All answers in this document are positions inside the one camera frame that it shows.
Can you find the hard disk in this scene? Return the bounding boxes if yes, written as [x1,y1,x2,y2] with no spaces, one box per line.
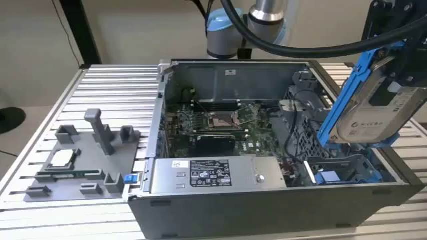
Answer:
[316,41,427,152]

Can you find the disk bay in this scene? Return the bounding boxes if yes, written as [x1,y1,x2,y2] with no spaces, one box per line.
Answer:
[301,149,399,188]

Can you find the small black box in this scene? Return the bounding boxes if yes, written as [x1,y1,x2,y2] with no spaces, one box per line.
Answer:
[237,47,253,60]

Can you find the grey metal drive cage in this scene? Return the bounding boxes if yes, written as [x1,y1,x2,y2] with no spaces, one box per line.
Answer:
[268,71,339,161]

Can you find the metal socket cover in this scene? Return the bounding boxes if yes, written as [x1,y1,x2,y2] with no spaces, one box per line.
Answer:
[232,103,264,126]

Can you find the green motherboard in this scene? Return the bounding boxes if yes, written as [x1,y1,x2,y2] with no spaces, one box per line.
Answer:
[164,99,284,159]

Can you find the CPU socket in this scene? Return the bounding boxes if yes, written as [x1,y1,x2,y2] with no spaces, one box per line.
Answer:
[208,111,235,128]

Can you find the black graphics card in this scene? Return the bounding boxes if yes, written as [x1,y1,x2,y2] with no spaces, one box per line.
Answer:
[192,133,237,158]

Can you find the open black PC case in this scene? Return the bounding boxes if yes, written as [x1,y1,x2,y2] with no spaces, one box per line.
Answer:
[121,58,427,240]

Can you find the silver power supply unit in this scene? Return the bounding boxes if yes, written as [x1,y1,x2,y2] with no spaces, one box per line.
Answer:
[148,157,288,195]

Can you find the grey parts rack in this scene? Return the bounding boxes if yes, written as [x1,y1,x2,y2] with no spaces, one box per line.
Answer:
[22,108,144,202]

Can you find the green RAM stick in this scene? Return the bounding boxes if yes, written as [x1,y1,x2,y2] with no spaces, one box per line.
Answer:
[37,169,101,179]

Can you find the silver CPU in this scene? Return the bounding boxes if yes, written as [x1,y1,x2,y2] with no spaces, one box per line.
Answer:
[48,150,80,168]

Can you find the black round stand base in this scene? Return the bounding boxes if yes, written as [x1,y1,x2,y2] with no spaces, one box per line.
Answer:
[0,107,28,135]

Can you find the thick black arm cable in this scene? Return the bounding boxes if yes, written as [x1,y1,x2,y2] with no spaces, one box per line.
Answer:
[219,0,427,58]

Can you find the long black case wire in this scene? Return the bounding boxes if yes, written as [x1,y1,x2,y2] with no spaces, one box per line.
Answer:
[283,89,315,165]

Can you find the black cables behind arm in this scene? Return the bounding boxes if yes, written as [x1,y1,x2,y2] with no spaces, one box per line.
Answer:
[196,0,216,21]

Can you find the red case wires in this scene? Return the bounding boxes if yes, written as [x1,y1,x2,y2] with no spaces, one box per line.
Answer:
[279,161,296,177]

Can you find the black upright post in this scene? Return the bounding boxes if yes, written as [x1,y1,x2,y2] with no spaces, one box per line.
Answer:
[57,0,103,66]

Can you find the thin black wall cable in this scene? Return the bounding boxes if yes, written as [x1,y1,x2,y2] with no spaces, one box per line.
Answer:
[50,0,81,66]

